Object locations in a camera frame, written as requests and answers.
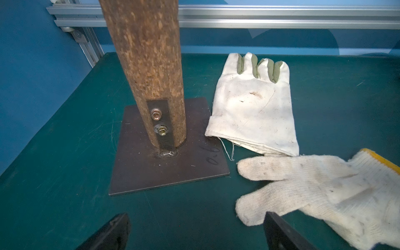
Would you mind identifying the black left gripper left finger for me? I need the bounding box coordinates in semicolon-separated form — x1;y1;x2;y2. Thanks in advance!
76;213;131;250

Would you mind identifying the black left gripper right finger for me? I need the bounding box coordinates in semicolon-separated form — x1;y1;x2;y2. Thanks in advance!
263;212;317;250

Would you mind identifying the white knitted work glove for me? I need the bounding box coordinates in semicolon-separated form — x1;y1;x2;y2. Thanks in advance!
235;149;400;250

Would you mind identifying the white canvas work glove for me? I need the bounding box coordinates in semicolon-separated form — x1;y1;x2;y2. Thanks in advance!
205;53;300;156

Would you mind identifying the brown artificial tree trunk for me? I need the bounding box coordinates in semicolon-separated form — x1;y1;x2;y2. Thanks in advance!
100;1;186;147

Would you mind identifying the dark metal tree base plate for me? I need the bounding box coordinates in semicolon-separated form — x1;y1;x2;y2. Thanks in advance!
108;97;230;196

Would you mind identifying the aluminium back frame rail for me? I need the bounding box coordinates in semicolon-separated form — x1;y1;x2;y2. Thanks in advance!
46;4;400;30

